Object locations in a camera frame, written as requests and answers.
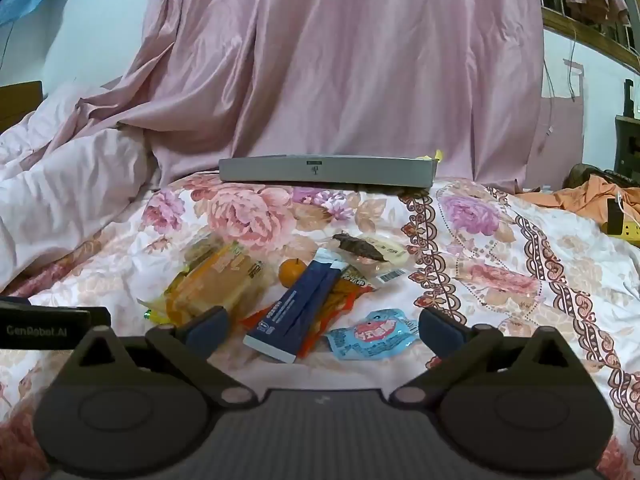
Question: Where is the dark dried fish snack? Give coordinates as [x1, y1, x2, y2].
[331, 232, 390, 263]

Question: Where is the thin black cable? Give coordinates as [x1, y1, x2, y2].
[0, 19, 17, 72]

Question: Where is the grey cardboard box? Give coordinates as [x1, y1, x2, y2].
[219, 155, 440, 189]

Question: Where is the floral blanket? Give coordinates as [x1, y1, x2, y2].
[0, 170, 640, 480]

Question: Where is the light blue snack packet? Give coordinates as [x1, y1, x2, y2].
[324, 309, 421, 360]

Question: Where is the brown cloth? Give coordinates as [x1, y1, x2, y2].
[565, 162, 637, 190]

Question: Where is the wooden headboard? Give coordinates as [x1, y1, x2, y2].
[0, 81, 45, 133]

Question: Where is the orange tangerine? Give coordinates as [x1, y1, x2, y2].
[278, 258, 307, 289]

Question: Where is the dark cabinet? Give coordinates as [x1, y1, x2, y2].
[614, 79, 640, 176]

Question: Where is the orange-red strip snack packet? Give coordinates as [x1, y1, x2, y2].
[239, 266, 407, 358]

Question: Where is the pink panel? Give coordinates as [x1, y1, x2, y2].
[540, 95, 586, 192]

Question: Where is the orange cloth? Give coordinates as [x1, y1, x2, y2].
[517, 172, 640, 233]

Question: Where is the wooden bunk frame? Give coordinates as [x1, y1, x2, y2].
[537, 0, 640, 73]

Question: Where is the yellow power strip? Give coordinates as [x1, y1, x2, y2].
[606, 220, 640, 247]

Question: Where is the clear bread packet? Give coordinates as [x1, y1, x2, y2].
[137, 240, 266, 326]

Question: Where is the dark blue long packet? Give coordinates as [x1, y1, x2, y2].
[243, 248, 349, 364]

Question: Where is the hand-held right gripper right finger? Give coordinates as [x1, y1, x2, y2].
[387, 306, 586, 408]

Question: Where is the pale pink quilt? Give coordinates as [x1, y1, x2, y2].
[0, 82, 161, 293]

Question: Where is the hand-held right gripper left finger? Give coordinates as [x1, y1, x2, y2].
[60, 306, 260, 409]

